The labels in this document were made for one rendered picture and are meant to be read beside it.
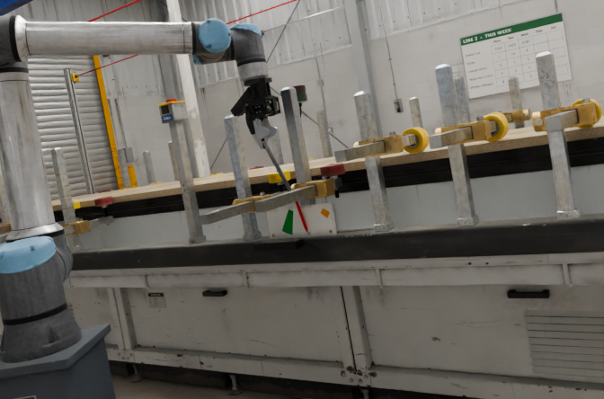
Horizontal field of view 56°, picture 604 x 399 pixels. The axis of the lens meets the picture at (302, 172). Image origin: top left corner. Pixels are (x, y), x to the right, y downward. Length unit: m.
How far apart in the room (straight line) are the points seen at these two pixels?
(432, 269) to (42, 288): 1.03
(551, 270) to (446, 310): 0.49
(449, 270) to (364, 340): 0.57
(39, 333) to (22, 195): 0.39
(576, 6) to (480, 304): 7.10
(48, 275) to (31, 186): 0.29
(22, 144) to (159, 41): 0.47
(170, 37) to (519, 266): 1.10
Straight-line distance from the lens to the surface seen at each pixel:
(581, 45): 8.68
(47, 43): 1.62
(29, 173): 1.72
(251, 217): 1.95
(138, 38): 1.60
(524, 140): 1.74
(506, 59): 8.83
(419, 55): 9.24
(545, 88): 1.51
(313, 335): 2.25
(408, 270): 1.72
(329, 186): 1.76
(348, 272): 1.81
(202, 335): 2.63
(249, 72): 1.75
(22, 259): 1.54
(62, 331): 1.57
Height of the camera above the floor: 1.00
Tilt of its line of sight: 3 degrees down
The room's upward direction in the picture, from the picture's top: 10 degrees counter-clockwise
